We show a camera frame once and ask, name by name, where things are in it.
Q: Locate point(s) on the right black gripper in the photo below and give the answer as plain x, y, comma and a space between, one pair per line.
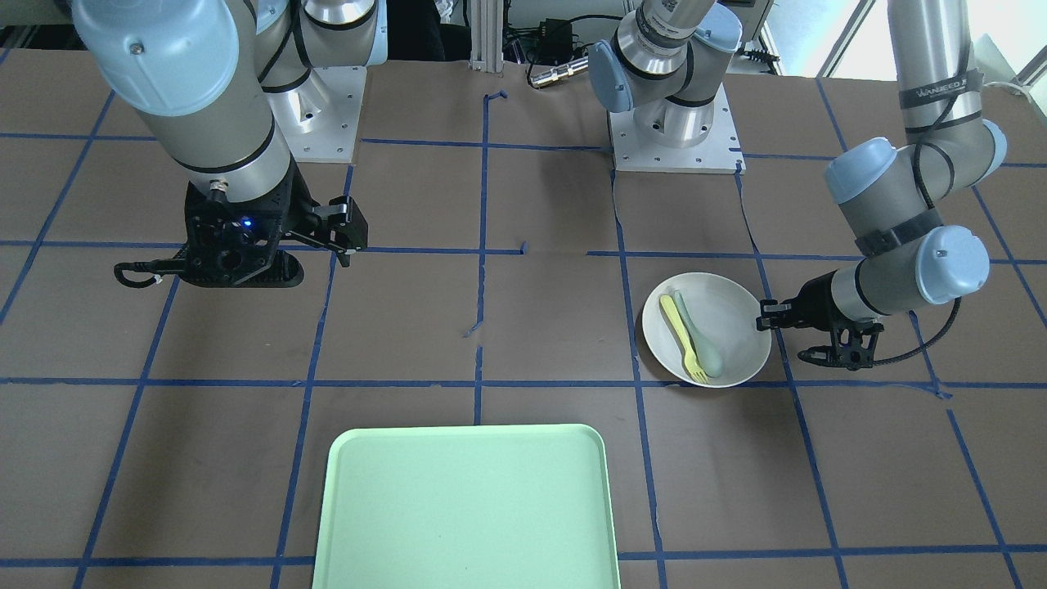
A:
342, 221

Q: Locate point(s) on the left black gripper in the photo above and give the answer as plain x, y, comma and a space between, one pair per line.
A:
813, 301

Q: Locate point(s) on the white round plate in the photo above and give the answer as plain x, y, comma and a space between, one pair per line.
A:
724, 311

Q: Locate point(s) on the yellow plastic fork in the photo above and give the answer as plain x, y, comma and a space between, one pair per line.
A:
687, 336

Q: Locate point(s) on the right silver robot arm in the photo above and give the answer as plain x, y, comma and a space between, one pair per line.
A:
226, 87

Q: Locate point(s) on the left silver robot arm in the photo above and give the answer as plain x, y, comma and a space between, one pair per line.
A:
673, 54

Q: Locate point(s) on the pale green plastic spoon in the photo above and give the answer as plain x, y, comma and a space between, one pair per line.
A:
709, 358

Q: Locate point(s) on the light green tray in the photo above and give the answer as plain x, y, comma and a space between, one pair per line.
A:
481, 506

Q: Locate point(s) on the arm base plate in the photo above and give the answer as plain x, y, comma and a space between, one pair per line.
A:
319, 118
665, 137

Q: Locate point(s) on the aluminium frame post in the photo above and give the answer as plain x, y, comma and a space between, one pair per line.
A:
486, 22

